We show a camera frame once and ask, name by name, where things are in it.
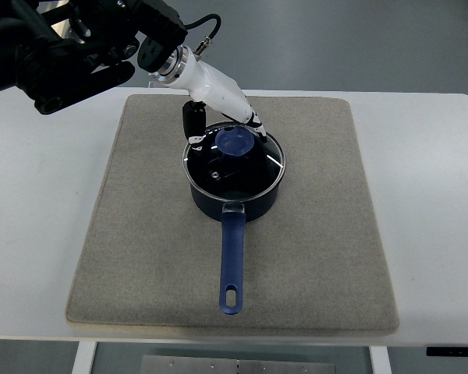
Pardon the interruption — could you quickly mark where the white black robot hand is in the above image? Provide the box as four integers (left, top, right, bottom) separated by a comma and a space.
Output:
165, 58, 267, 143

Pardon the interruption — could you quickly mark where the glass lid blue knob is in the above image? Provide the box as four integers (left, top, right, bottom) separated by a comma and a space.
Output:
183, 122, 285, 200

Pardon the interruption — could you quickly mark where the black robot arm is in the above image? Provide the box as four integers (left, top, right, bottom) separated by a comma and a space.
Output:
0, 1, 221, 115

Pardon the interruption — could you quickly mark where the dark blue saucepan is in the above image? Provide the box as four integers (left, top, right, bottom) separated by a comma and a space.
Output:
188, 175, 284, 315

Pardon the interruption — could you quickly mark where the grey felt mat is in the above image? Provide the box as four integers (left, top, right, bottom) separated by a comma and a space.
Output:
66, 95, 399, 336

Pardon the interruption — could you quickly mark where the white left table leg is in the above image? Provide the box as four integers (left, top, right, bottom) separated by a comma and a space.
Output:
71, 341, 98, 374

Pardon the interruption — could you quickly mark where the white table leg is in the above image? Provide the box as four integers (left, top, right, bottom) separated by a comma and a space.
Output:
71, 341, 98, 374
369, 346, 392, 374

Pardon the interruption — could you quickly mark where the white right table leg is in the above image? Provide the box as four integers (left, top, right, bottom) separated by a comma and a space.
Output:
369, 346, 392, 374

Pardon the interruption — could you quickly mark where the black table control panel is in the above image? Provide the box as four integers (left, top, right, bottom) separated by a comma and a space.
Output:
426, 346, 468, 358

